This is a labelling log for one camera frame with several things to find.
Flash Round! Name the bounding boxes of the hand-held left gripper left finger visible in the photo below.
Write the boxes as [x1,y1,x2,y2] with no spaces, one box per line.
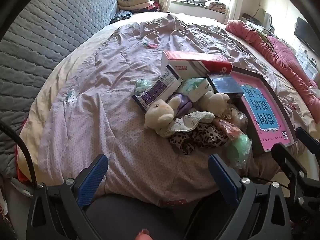
[26,154,109,240]

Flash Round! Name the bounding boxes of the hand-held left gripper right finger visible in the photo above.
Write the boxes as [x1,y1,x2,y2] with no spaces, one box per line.
[207,154,293,240]

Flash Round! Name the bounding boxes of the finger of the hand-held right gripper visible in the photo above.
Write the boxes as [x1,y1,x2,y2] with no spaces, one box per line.
[296,127,320,147]
[271,143,320,213]

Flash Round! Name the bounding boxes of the leopard print cloth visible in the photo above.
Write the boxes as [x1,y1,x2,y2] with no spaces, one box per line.
[169,124,229,155]

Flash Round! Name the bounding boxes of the black framed pink tray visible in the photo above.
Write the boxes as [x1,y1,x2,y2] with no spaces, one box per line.
[231,66,299,154]

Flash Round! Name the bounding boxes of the white floral cloth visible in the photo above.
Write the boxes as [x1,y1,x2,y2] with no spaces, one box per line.
[160,111,215,138]

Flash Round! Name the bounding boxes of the cream plush bear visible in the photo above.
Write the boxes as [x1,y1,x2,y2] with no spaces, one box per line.
[197,91,230,117]

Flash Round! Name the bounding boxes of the cream plush rabbit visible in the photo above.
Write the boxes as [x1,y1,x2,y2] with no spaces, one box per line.
[144,96,182,138]

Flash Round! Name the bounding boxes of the green printed tissue pack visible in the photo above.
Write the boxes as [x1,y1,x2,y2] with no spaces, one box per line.
[134,79,160,97]
[179,77,213,103]

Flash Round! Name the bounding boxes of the mint green ball in bag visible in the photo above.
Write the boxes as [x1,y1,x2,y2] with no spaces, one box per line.
[226,134,252,170]

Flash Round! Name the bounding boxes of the orange pink packet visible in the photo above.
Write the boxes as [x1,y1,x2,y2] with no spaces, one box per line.
[212,119,244,140]

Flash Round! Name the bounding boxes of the person's dark trousers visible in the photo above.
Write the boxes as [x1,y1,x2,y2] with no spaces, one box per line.
[85,192,225,240]

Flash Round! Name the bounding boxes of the clear plastic bag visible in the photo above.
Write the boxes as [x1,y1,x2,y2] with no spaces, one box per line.
[220,105,248,130]

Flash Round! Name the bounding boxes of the white cabinet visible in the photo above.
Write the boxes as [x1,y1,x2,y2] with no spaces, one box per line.
[295,47,319,80]

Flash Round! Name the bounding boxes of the lilac printed bedspread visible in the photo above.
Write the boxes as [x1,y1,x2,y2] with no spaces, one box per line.
[32,12,313,205]

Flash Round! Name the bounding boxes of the purple round case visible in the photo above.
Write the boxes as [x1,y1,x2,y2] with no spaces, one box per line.
[175,94,193,117]

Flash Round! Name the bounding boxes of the pink quilt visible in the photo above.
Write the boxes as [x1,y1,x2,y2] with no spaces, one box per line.
[226,19,319,90]

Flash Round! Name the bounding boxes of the dark blue box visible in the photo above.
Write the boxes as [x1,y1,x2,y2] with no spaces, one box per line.
[206,74,244,100]

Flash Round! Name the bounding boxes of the beige bed sheet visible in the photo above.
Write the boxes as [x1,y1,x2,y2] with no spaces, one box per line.
[19,11,320,175]

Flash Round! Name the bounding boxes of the black television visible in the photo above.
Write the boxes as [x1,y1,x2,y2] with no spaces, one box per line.
[294,17,320,55]

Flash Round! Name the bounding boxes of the purple white wipes packet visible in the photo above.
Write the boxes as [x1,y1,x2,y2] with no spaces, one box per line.
[132,71,183,112]

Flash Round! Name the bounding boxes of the red and white carton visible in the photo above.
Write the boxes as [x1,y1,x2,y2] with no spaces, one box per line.
[160,51,233,80]

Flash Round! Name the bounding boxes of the grey chair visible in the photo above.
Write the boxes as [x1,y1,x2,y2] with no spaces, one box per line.
[252,8,273,30]

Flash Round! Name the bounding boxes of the grey quilted headboard cover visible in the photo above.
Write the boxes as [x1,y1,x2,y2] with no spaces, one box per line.
[0,0,118,180]

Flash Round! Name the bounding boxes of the blue knitted blanket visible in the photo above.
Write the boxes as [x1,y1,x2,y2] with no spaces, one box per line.
[110,10,133,24]

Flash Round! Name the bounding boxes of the heap of mixed clothes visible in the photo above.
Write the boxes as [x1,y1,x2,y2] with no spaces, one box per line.
[171,0,228,12]

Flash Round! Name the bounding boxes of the beige folded blanket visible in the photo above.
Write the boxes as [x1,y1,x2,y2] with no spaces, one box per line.
[117,0,153,12]

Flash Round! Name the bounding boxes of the black cable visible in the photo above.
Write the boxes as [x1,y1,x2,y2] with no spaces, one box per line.
[0,120,35,188]

